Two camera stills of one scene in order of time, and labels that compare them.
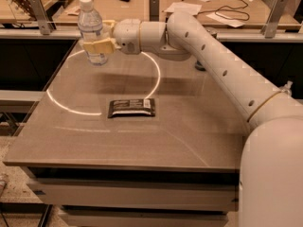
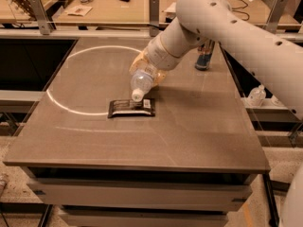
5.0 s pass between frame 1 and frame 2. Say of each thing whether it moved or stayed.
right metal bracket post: stayed
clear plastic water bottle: moved
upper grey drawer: stayed
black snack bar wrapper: stayed
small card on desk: stayed
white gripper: moved
